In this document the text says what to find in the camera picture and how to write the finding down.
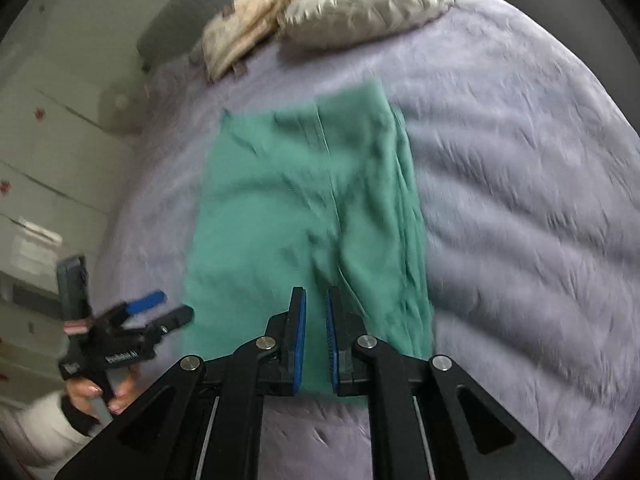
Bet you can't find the person's left hand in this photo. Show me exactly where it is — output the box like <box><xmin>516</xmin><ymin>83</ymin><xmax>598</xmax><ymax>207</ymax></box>
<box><xmin>61</xmin><ymin>317</ymin><xmax>143</xmax><ymax>437</ymax></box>

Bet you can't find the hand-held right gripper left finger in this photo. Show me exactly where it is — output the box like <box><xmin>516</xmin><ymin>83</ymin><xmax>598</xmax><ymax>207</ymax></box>
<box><xmin>54</xmin><ymin>286</ymin><xmax>307</xmax><ymax>480</ymax></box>

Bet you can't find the beige patterned pillow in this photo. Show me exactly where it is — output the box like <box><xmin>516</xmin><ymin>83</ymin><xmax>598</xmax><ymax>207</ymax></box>
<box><xmin>201</xmin><ymin>0</ymin><xmax>314</xmax><ymax>82</ymax></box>

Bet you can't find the grey padded headboard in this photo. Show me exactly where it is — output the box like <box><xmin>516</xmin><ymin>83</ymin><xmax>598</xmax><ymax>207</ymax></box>
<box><xmin>136</xmin><ymin>0</ymin><xmax>243</xmax><ymax>63</ymax></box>

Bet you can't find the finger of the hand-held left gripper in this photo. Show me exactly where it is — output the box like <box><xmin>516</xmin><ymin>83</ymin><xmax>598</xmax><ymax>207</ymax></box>
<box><xmin>111</xmin><ymin>289</ymin><xmax>168</xmax><ymax>323</ymax></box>
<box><xmin>144</xmin><ymin>305</ymin><xmax>196</xmax><ymax>337</ymax></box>

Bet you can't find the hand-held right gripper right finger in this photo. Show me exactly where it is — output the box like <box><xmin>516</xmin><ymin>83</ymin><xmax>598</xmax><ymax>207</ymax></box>
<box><xmin>326</xmin><ymin>286</ymin><xmax>576</xmax><ymax>480</ymax></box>

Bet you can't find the person's left forearm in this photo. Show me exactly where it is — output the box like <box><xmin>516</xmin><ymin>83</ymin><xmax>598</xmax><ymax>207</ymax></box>
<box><xmin>7</xmin><ymin>390</ymin><xmax>98</xmax><ymax>480</ymax></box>

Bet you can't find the white textured pillow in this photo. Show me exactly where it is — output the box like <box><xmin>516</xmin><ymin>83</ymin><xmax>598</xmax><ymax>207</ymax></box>
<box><xmin>277</xmin><ymin>0</ymin><xmax>460</xmax><ymax>52</ymax></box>

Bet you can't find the white cabinet with red stickers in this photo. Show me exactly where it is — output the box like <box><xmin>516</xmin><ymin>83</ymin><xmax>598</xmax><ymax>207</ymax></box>
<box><xmin>0</xmin><ymin>75</ymin><xmax>133</xmax><ymax>411</ymax></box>

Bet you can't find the green garment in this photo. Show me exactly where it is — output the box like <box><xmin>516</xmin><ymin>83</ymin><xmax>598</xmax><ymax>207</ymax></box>
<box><xmin>181</xmin><ymin>79</ymin><xmax>435</xmax><ymax>396</ymax></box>

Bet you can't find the lavender fuzzy blanket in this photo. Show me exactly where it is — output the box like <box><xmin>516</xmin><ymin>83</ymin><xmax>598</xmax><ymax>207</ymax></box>
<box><xmin>97</xmin><ymin>0</ymin><xmax>640</xmax><ymax>480</ymax></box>

